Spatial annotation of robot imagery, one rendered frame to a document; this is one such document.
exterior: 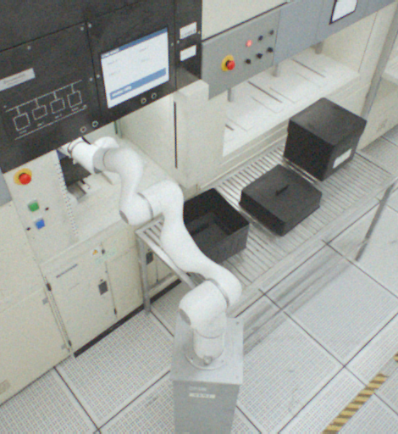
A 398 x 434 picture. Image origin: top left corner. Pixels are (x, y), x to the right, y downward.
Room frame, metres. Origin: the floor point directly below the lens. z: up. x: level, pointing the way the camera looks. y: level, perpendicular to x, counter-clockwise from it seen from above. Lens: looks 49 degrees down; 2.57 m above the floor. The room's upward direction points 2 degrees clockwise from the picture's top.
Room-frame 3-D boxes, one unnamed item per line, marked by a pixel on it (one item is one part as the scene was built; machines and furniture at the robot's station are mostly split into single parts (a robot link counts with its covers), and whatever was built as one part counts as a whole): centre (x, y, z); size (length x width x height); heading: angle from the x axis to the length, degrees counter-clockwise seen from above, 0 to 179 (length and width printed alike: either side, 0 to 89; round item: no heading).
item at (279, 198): (1.67, -0.41, 0.83); 0.29 x 0.29 x 0.13; 44
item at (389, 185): (1.69, -0.38, 0.38); 1.30 x 0.60 x 0.76; 132
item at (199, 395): (0.90, -0.06, 0.38); 0.28 x 0.28 x 0.76; 87
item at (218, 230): (1.43, -0.04, 0.85); 0.28 x 0.28 x 0.17; 37
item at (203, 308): (0.87, -0.03, 1.07); 0.19 x 0.12 x 0.24; 131
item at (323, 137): (2.04, -0.65, 0.89); 0.29 x 0.29 x 0.25; 44
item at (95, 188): (1.63, 0.60, 0.89); 0.22 x 0.21 x 0.04; 42
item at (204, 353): (0.90, -0.06, 0.85); 0.19 x 0.19 x 0.18
